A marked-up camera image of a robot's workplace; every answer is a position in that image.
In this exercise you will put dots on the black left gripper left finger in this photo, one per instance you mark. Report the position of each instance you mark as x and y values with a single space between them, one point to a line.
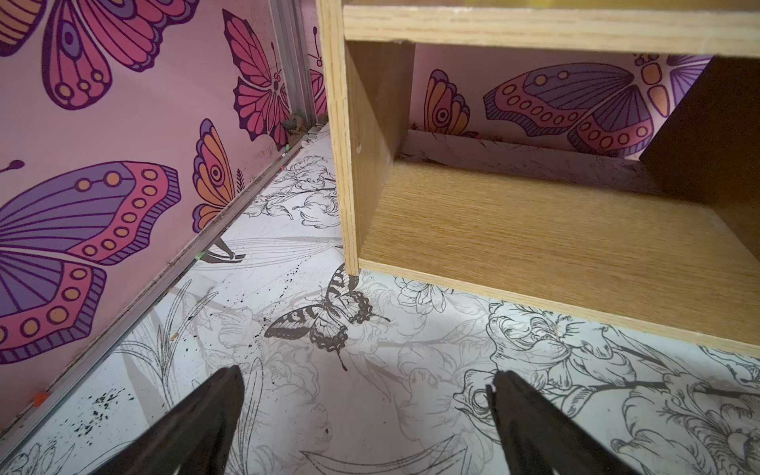
195 437

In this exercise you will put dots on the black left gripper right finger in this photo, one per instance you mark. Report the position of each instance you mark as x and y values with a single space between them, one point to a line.
537 438

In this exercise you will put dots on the wooden three-tier shelf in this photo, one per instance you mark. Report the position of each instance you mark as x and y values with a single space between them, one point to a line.
683 264

